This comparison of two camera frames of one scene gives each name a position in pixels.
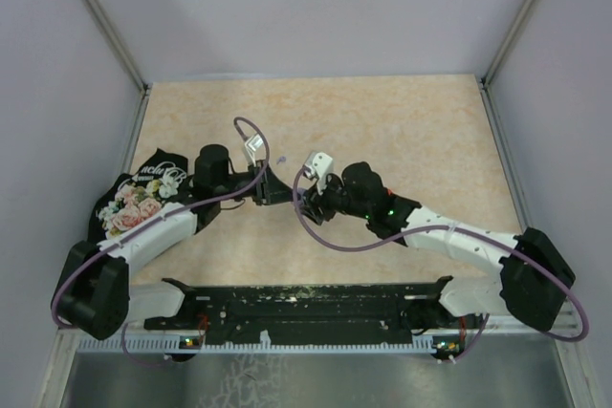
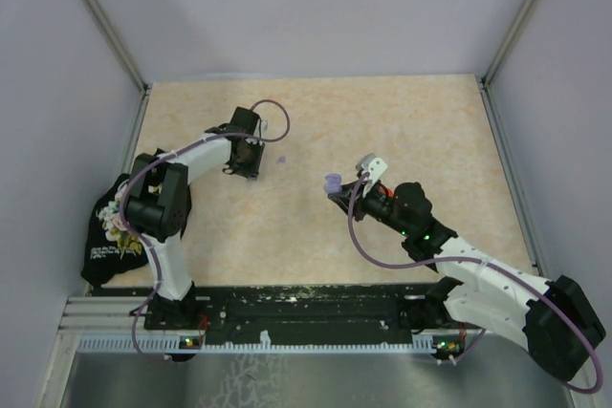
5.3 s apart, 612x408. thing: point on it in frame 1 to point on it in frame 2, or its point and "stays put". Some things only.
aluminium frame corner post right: (486, 96) stays put
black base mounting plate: (363, 313) stays put
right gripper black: (316, 206) to (360, 203)
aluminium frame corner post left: (114, 34) stays put
